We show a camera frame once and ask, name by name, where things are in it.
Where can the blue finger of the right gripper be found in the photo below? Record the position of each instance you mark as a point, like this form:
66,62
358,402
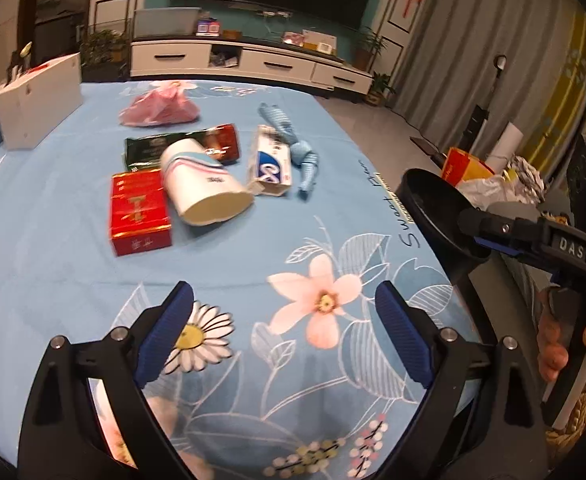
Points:
505,247

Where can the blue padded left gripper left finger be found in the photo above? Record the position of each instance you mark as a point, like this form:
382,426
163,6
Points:
156,331

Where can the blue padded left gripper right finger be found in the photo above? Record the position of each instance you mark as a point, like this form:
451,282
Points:
410,331

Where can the red cigarette box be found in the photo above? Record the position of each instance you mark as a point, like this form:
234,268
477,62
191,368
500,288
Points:
139,219

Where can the white paper cup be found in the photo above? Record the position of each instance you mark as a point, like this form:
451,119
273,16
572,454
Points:
199,186

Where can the white toothpaste box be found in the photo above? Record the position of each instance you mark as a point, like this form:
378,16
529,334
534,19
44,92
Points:
269,171

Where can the blue cloth rag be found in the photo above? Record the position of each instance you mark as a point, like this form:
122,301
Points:
303,156

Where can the black trash bin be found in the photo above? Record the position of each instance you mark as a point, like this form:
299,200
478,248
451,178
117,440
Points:
435,206

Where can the person's right hand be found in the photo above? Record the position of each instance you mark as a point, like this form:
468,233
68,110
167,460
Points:
552,354

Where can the white plastic bag on floor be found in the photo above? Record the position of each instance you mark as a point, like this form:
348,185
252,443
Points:
482,193

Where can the red yellow shopping bag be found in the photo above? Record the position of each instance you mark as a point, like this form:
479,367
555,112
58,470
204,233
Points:
460,166

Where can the white paper roll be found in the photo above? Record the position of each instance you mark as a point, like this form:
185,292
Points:
504,149

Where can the upright vacuum cleaner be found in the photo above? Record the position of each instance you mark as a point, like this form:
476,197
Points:
480,114

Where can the blue floral tablecloth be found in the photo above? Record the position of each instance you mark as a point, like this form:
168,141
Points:
284,370

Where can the potted plant by cabinet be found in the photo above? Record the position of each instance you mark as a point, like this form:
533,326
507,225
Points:
379,90

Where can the grey curtain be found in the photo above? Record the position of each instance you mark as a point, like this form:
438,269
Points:
525,58

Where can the pink plastic bag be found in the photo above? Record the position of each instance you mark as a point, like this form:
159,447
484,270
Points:
160,106

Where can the white TV cabinet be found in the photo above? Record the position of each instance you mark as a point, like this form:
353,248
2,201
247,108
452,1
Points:
221,59

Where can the potted plants left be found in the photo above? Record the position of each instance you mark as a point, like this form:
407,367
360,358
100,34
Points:
105,57

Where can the grey storage box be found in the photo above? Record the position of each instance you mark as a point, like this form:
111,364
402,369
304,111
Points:
158,23

